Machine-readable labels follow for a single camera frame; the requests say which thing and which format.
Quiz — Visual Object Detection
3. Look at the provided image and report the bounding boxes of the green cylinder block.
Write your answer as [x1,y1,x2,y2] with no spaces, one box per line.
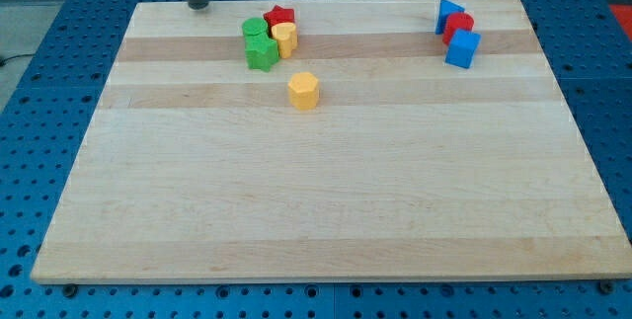
[241,17,269,40]

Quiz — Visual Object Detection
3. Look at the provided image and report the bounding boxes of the yellow heart block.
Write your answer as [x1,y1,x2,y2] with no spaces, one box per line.
[271,22,298,58]

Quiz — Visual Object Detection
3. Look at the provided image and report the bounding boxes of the red star block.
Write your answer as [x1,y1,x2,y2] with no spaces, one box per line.
[263,5,295,28]

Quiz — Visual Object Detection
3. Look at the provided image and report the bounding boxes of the green star block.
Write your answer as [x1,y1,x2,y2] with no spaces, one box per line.
[245,34,279,72]

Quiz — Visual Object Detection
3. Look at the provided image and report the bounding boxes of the blue cube block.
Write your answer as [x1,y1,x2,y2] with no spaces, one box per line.
[444,29,482,69]

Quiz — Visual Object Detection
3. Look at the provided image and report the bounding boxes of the light wooden board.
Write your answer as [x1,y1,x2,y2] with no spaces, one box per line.
[31,0,631,284]

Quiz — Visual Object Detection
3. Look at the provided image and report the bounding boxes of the yellow hexagon block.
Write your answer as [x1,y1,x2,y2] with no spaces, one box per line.
[287,72,320,111]

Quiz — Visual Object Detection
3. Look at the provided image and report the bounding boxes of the blue triangle block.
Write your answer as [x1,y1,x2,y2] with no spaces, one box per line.
[434,0,465,35]

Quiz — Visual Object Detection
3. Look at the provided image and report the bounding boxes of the black cable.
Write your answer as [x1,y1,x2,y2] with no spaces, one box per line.
[0,52,35,67]

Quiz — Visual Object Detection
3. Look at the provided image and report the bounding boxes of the red cylinder block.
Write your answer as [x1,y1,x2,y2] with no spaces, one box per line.
[442,12,475,45]

